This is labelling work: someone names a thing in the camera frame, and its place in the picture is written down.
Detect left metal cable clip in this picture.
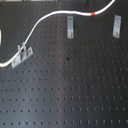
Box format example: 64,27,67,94
11,43,33,68

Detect metal cable clip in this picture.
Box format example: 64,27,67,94
67,16,74,39
11,43,33,68
113,15,121,38

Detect white object at left edge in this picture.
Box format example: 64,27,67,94
0,29,2,46

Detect middle metal cable clip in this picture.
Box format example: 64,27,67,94
67,16,74,39

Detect white cable with red band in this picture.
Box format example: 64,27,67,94
0,0,117,68

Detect right metal cable clip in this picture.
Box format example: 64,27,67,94
113,15,121,38

